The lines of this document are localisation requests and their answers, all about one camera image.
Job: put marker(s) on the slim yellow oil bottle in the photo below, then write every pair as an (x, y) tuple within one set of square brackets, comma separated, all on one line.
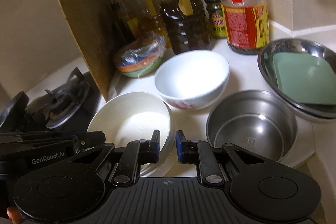
[(148, 11)]

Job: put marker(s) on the white floral bowl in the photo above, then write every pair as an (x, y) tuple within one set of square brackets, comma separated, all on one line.
[(191, 77)]

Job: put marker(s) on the dark bottle with yellow cap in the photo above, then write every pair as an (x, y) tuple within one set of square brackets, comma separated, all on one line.
[(120, 19)]

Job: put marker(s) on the person's left hand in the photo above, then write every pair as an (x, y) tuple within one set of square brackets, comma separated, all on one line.
[(16, 216)]

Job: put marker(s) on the wooden cutting board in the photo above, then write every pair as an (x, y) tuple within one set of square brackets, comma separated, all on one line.
[(78, 16)]

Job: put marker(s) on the gas stove burner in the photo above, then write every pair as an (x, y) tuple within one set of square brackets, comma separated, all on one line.
[(34, 119)]

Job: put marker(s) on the shallow steel plate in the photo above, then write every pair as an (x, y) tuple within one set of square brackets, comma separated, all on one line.
[(288, 47)]

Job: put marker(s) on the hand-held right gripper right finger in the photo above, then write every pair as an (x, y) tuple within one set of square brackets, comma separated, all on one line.
[(179, 146)]

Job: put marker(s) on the cream ribbed bowl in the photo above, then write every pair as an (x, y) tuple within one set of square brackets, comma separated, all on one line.
[(131, 113)]

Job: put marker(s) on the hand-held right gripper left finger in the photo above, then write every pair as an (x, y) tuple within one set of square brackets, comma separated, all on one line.
[(156, 145)]

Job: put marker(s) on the large dark oil bottle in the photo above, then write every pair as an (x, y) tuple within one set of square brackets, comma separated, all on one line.
[(183, 27)]

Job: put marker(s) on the small green sauce jar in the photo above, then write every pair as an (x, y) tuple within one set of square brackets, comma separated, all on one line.
[(215, 19)]

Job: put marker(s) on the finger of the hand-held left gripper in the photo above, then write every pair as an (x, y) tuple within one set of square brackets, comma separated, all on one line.
[(94, 138), (39, 136)]

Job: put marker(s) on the deep steel bowl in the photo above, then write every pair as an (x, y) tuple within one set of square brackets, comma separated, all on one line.
[(252, 119)]

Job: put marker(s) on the black burner grate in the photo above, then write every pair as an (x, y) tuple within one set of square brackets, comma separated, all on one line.
[(60, 106)]

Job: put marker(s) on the green square plate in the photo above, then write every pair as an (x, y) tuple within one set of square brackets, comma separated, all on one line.
[(302, 77)]

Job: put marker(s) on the plastic-wrapped colourful bowls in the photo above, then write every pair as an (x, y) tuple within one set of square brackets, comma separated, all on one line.
[(136, 61)]

